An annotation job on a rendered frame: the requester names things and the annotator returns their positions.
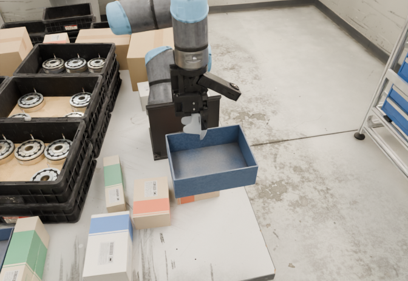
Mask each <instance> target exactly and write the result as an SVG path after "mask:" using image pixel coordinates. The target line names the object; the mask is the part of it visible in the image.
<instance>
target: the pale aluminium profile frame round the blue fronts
mask: <svg viewBox="0 0 408 281"><path fill-rule="evenodd" d="M407 21H408V16H407V18H406V21H405V23H404V25H403V27H402V30H401V32H400V34H399V37H398V39H397V41H396V44H395V46H394V48H393V50H392V53H391V55H390V58H389V60H388V62H387V64H386V67H385V69H384V71H383V73H382V76H381V78H380V80H379V83H378V85H377V87H376V90H375V92H374V94H373V96H372V99H371V101H370V104H369V106H368V108H367V110H366V112H365V115H364V118H363V119H362V121H361V124H360V126H359V129H358V132H356V133H355V134H354V137H355V138H356V139H358V140H364V139H365V137H366V136H365V135H364V134H365V133H367V134H368V135H369V137H370V138H371V139H372V140H373V141H374V142H375V143H376V145H377V146H378V147H379V148H380V149H381V150H382V151H383V152H384V154H385V155H386V156H387V157H388V159H389V160H390V161H391V162H392V163H393V164H394V165H395V167H396V168H397V169H398V170H399V171H400V172H401V173H402V175H403V176H404V177H405V178H406V180H407V181H408V167H407V166H406V164H405V163H404V162H403V161H402V160H401V159H400V157H399V156H397V154H396V153H395V152H394V151H393V150H392V149H391V148H390V146H389V145H388V144H387V143H386V142H385V141H384V140H383V139H382V138H381V137H380V135H379V134H378V133H377V132H376V131H375V130H374V128H373V127H377V126H385V127H386V128H387V129H388V130H389V131H390V133H391V134H392V135H393V136H394V137H395V138H396V139H397V140H398V141H399V142H400V143H401V144H402V145H403V146H404V147H405V148H406V149H407V150H408V137H407V136H406V135H405V134H404V133H403V132H402V130H401V129H400V128H399V127H398V126H397V125H396V124H395V123H394V122H393V121H392V120H391V119H390V118H389V117H388V116H387V115H386V114H385V113H384V112H383V111H382V110H381V108H382V106H383V104H384V102H380V100H381V98H382V96H384V97H387V95H388V93H387V92H386V91H385V89H386V87H387V85H388V83H389V80H390V81H391V82H392V83H394V85H396V87H398V88H399V89H400V90H402V91H403V92H404V93H405V94H406V95H407V96H408V83H407V82H406V81H404V80H403V79H402V78H401V77H400V76H399V75H397V74H396V73H395V72H394V70H395V67H396V65H397V63H398V61H399V58H400V56H401V54H402V52H403V50H404V48H405V47H406V48H407V49H408V42H407V41H408V23H407ZM406 24H407V26H406ZM373 116H376V117H377V119H375V120H372V117H373Z"/></svg>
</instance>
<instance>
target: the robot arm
mask: <svg viewBox="0 0 408 281"><path fill-rule="evenodd" d="M208 12H209V7H208V1H207V0H118V1H115V2H110V3H108V4H107V6H106V15H107V20H108V23H109V27H110V29H111V30H112V33H113V34H115V35H131V34H132V33H140V32H147V31H151V30H160V29H167V28H171V27H172V29H173V38H174V50H173V48H172V47H171V46H161V47H157V48H154V49H152V50H150V51H148V52H147V53H146V54H145V67H146V71H147V76H148V83H149V96H148V105H150V104H158V103H167V102H173V103H174V109H175V117H182V116H183V118H182V120H181V122H182V124H184V125H186V126H184V128H183V131H184V132H185V133H187V134H199V135H200V140H202V139H203V138H204V136H205V135H206V132H207V129H208V109H209V102H208V94H207V92H208V89H211V90H213V91H215V92H217V93H219V94H221V95H223V96H225V97H227V98H228V99H231V100H234V101H237V100H238V99H239V97H240V96H241V94H242V93H241V91H240V90H239V87H238V86H237V85H235V84H234V83H230V82H228V81H226V80H224V79H222V78H220V77H218V76H216V75H214V74H212V73H210V71H211V66H212V56H211V46H210V45H209V44H208ZM182 107H183V108H182Z"/></svg>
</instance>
